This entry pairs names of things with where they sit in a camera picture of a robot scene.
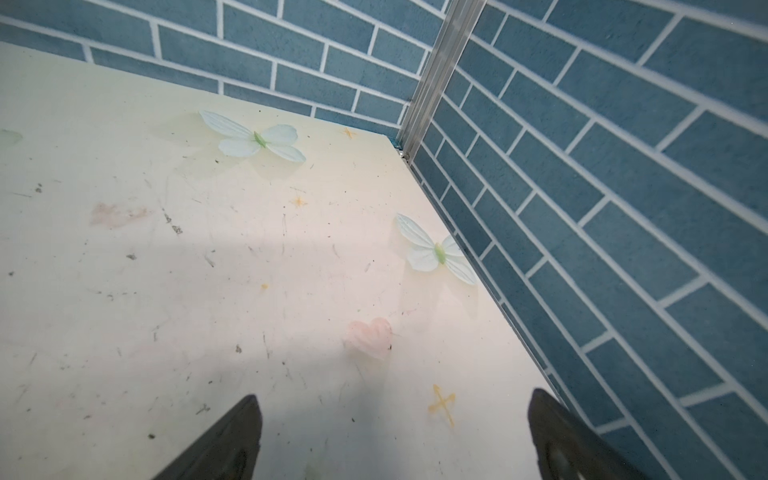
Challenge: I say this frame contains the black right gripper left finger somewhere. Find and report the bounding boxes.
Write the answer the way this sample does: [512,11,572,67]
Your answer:
[154,394,263,480]

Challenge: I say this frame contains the aluminium right corner post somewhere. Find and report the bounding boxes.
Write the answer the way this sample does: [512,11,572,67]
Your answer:
[396,0,486,164]

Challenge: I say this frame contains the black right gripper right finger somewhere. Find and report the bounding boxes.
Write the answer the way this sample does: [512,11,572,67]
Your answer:
[527,388,646,480]

